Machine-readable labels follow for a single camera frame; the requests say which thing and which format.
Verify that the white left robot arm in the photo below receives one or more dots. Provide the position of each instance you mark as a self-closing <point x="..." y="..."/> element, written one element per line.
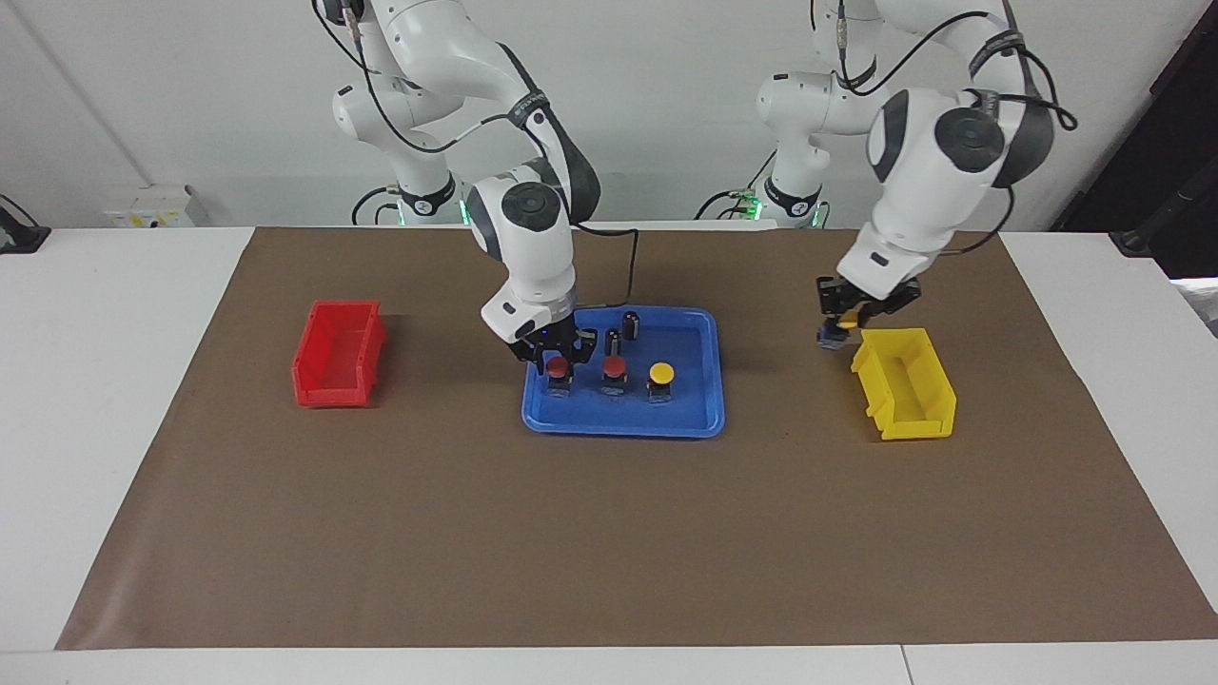
<point x="933" y="171"/>

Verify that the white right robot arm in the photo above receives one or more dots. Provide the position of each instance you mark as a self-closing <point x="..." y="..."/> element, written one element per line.
<point x="528" y="238"/>

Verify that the red push button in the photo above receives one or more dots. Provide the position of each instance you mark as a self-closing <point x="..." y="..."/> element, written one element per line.
<point x="558" y="366"/>
<point x="615" y="368"/>

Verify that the blue plastic tray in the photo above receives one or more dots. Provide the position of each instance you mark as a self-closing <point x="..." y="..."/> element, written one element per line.
<point x="618" y="419"/>

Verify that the black clamp mount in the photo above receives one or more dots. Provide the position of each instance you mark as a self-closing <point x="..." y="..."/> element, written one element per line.
<point x="19" y="233"/>

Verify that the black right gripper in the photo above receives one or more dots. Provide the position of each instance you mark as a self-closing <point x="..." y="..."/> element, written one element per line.
<point x="552" y="341"/>

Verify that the brown paper mat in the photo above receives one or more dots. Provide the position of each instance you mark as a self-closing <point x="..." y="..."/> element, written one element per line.
<point x="609" y="533"/>

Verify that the yellow push button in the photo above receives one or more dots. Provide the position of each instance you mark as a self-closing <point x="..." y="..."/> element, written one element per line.
<point x="660" y="371"/>
<point x="847" y="325"/>

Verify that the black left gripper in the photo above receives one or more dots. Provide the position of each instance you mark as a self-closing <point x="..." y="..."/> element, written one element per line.
<point x="871" y="297"/>

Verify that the red plastic bin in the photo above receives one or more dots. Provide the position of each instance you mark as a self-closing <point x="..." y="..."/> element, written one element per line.
<point x="328" y="390"/>

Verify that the yellow plastic bin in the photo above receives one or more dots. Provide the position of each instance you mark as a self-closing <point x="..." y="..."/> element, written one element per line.
<point x="928" y="423"/>

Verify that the small black cylinder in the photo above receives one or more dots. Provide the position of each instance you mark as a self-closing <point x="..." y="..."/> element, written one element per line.
<point x="613" y="341"/>
<point x="630" y="323"/>

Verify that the white wall socket box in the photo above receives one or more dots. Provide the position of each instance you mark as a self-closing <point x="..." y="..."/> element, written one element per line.
<point x="147" y="205"/>

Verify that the black stand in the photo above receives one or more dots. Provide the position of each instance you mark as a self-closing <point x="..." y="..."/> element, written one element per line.
<point x="1170" y="143"/>

